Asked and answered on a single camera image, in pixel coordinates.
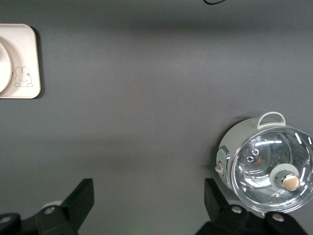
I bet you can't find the steel pot with lid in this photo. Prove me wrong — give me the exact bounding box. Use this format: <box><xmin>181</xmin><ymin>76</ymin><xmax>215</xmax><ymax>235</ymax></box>
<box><xmin>214</xmin><ymin>112</ymin><xmax>313</xmax><ymax>213</ymax></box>

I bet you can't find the cream rabbit print tray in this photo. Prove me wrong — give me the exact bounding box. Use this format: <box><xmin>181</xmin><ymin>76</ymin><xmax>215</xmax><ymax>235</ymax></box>
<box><xmin>0</xmin><ymin>23</ymin><xmax>42</xmax><ymax>99</ymax></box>

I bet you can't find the glass pot lid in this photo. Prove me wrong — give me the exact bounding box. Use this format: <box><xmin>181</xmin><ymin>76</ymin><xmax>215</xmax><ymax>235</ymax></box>
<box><xmin>231</xmin><ymin>124</ymin><xmax>313</xmax><ymax>213</ymax></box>

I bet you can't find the dark grey table mat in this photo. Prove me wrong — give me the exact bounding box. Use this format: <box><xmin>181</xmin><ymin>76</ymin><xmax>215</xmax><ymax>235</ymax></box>
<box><xmin>0</xmin><ymin>0</ymin><xmax>313</xmax><ymax>235</ymax></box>

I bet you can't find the round cream plate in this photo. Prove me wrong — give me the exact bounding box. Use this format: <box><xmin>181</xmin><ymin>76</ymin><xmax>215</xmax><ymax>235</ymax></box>
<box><xmin>0</xmin><ymin>36</ymin><xmax>13</xmax><ymax>95</ymax></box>

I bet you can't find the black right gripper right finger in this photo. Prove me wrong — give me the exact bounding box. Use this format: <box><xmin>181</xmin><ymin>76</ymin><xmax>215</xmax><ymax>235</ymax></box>
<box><xmin>195</xmin><ymin>178</ymin><xmax>268</xmax><ymax>235</ymax></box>

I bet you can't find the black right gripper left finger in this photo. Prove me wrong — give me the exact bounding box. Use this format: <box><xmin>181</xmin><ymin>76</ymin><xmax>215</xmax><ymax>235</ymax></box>
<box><xmin>35</xmin><ymin>178</ymin><xmax>95</xmax><ymax>235</ymax></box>

